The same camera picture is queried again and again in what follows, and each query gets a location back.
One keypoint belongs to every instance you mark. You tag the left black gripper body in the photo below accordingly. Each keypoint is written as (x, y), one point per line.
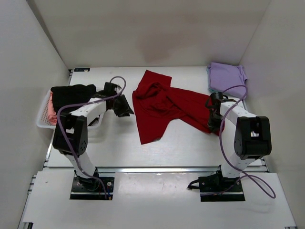
(116, 107)

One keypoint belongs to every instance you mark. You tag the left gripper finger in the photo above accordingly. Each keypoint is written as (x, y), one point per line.
(126, 109)
(123, 114)

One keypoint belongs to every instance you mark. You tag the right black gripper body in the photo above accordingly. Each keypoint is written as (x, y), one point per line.
(214, 120)

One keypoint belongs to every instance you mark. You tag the red t shirt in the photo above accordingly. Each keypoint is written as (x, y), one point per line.
(156, 103)

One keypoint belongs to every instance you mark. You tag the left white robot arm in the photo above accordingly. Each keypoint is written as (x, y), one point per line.
(76, 108)

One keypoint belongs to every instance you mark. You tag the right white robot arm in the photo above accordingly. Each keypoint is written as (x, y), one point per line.
(252, 141)

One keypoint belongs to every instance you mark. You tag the folded teal cloth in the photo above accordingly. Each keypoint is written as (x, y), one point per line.
(211, 89)

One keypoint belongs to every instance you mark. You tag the folded lavender t shirt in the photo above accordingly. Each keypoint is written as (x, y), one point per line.
(223, 76)

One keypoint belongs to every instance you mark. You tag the small label sticker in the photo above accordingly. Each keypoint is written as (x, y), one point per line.
(81, 70)

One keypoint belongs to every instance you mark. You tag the black t shirt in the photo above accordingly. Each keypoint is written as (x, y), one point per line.
(75, 94)

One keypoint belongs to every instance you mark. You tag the pink t shirt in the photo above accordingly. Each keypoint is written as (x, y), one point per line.
(51, 114)

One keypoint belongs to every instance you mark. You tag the white plastic laundry basket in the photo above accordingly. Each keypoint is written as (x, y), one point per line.
(42, 117)

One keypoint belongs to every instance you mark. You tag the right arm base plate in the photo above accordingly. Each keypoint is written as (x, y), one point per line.
(214, 188)

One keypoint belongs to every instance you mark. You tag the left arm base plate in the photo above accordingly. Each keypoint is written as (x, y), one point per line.
(91, 189)

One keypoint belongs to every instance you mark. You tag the aluminium rail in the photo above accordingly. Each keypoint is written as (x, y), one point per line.
(159, 169)

